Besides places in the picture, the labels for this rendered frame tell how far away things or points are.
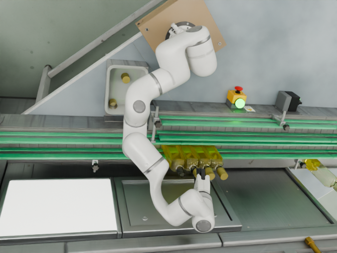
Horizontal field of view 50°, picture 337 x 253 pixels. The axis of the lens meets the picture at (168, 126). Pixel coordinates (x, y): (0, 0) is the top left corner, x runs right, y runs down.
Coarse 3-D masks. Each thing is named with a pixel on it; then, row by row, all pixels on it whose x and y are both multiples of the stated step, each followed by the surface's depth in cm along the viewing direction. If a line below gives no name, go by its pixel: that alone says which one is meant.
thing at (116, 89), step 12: (108, 72) 148; (120, 72) 157; (132, 72) 158; (144, 72) 154; (108, 84) 151; (120, 84) 159; (108, 96) 161; (120, 96) 162; (108, 108) 158; (120, 108) 161
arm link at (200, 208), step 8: (192, 192) 113; (184, 200) 113; (192, 200) 112; (200, 200) 113; (208, 200) 122; (184, 208) 113; (192, 208) 112; (200, 208) 113; (208, 208) 116; (192, 216) 118; (200, 216) 115; (208, 216) 115; (200, 224) 115; (208, 224) 115
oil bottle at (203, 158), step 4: (192, 148) 159; (196, 148) 158; (200, 148) 159; (204, 148) 160; (196, 152) 155; (200, 152) 156; (204, 152) 156; (200, 156) 152; (204, 156) 153; (208, 156) 153; (200, 160) 150; (204, 160) 150; (208, 160) 151; (200, 164) 150; (204, 164) 150; (208, 164) 150
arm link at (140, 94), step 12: (132, 84) 116; (144, 84) 116; (156, 84) 118; (132, 96) 113; (144, 96) 114; (156, 96) 120; (132, 108) 112; (144, 108) 114; (132, 120) 116; (144, 120) 118
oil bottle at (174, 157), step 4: (164, 148) 160; (168, 148) 155; (172, 148) 156; (176, 148) 156; (164, 152) 160; (168, 152) 153; (172, 152) 153; (176, 152) 153; (180, 152) 154; (168, 156) 153; (172, 156) 150; (176, 156) 150; (180, 156) 151; (168, 160) 153; (172, 160) 148; (176, 160) 147; (180, 160) 148; (184, 160) 149; (172, 164) 148; (176, 164) 147; (180, 164) 147; (184, 164) 148; (172, 168) 148
